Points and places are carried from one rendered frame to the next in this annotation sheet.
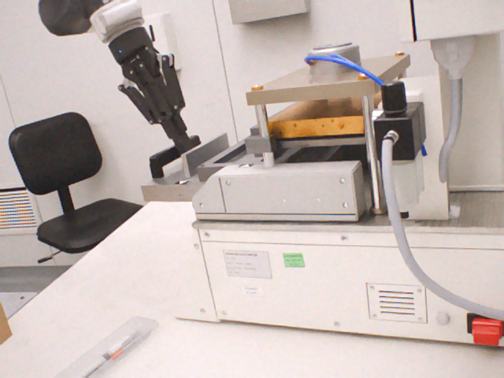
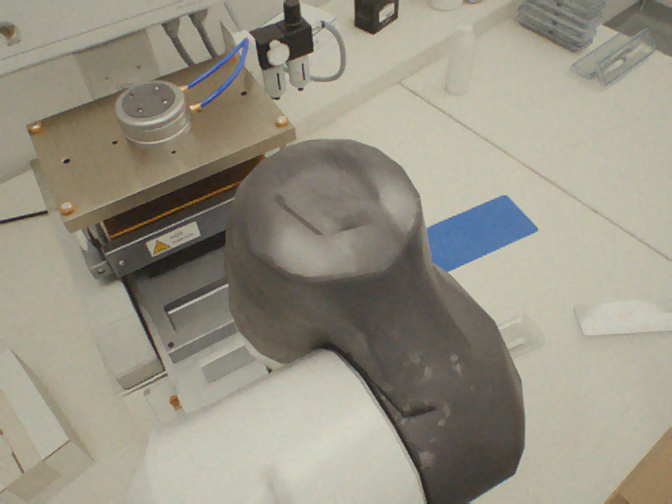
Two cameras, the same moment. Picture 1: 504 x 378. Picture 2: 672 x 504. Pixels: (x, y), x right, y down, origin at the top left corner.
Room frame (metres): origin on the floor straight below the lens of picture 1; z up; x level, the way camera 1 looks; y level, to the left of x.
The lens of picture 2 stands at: (1.16, 0.31, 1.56)
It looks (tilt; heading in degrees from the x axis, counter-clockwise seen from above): 52 degrees down; 215
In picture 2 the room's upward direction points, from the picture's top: 4 degrees counter-clockwise
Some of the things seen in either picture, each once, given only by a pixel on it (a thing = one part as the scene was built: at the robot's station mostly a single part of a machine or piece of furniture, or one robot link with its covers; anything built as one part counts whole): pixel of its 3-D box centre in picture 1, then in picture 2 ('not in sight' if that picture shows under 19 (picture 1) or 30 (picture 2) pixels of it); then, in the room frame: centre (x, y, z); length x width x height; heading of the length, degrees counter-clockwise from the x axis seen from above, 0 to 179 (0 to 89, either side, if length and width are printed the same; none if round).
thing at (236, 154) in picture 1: (269, 154); (224, 267); (0.89, -0.05, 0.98); 0.20 x 0.17 x 0.03; 151
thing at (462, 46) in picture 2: not in sight; (460, 59); (0.14, -0.05, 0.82); 0.05 x 0.05 x 0.14
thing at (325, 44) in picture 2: not in sight; (285, 48); (0.29, -0.38, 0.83); 0.23 x 0.12 x 0.07; 173
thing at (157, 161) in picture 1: (176, 155); not in sight; (0.98, 0.11, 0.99); 0.15 x 0.02 x 0.04; 151
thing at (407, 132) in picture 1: (397, 146); (283, 55); (0.57, -0.17, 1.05); 0.15 x 0.05 x 0.15; 151
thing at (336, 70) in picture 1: (354, 87); (170, 122); (0.79, -0.18, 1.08); 0.31 x 0.24 x 0.13; 151
